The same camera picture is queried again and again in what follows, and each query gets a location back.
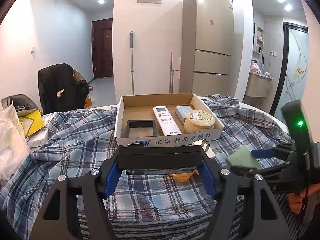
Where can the white power adapter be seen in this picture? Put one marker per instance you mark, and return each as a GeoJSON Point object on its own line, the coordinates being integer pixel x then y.
{"type": "Point", "coordinates": [206, 151]}

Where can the white plastic bag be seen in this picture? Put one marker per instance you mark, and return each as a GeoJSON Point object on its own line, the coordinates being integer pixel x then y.
{"type": "Point", "coordinates": [10, 140]}

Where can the black display case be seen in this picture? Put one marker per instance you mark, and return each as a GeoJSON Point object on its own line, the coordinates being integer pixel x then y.
{"type": "Point", "coordinates": [160, 160]}
{"type": "Point", "coordinates": [128, 130]}

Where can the blue plaid blanket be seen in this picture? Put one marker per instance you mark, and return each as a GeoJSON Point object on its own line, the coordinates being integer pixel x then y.
{"type": "Point", "coordinates": [75, 142]}

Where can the grey-blue small box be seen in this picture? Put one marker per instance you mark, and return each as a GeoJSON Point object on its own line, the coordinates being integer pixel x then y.
{"type": "Point", "coordinates": [182, 112]}

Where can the beige sink cabinet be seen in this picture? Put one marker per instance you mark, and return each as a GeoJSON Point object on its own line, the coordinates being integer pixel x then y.
{"type": "Point", "coordinates": [257, 85]}

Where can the beige refrigerator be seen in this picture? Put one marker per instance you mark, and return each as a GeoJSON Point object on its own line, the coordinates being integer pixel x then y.
{"type": "Point", "coordinates": [207, 37]}

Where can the white remote control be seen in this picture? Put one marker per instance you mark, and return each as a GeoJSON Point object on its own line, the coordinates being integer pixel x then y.
{"type": "Point", "coordinates": [166, 120]}

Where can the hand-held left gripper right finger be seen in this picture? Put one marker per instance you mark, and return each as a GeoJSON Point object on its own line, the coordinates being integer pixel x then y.
{"type": "Point", "coordinates": [210, 180]}

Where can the orange box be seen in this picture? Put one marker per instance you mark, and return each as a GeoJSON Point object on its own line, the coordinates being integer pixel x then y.
{"type": "Point", "coordinates": [88, 101]}

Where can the wall niche shelf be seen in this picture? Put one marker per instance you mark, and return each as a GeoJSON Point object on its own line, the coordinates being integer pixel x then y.
{"type": "Point", "coordinates": [259, 40]}

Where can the patterned glass door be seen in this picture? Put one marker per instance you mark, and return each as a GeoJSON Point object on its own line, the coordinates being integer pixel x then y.
{"type": "Point", "coordinates": [295, 67]}

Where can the yellow folder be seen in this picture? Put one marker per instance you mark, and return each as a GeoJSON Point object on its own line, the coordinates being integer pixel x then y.
{"type": "Point", "coordinates": [35, 121]}

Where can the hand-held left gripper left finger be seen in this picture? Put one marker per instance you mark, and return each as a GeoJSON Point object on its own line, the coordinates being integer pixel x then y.
{"type": "Point", "coordinates": [111, 180]}

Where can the dark brown door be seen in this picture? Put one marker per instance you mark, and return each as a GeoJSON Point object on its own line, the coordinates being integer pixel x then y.
{"type": "Point", "coordinates": [102, 50]}

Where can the printed cardboard box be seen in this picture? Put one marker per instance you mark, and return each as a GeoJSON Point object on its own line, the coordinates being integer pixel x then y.
{"type": "Point", "coordinates": [140, 107]}

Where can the cream round jar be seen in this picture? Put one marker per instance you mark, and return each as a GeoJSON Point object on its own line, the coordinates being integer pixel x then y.
{"type": "Point", "coordinates": [198, 122]}

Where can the black jacket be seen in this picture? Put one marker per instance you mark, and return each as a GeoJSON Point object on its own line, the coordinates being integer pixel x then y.
{"type": "Point", "coordinates": [57, 87]}

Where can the person's right hand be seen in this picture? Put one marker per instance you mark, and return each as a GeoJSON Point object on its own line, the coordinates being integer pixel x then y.
{"type": "Point", "coordinates": [295, 202]}

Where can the grey backpack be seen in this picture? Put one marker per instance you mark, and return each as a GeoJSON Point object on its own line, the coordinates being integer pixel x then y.
{"type": "Point", "coordinates": [20, 101]}

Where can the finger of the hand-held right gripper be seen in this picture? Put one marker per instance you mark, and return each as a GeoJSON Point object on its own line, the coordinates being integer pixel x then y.
{"type": "Point", "coordinates": [270, 172]}
{"type": "Point", "coordinates": [261, 153]}

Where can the pink plastic bag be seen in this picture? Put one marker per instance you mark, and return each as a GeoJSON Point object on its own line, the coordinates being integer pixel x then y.
{"type": "Point", "coordinates": [256, 68]}

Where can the white flat box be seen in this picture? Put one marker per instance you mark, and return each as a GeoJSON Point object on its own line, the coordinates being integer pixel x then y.
{"type": "Point", "coordinates": [40, 138]}

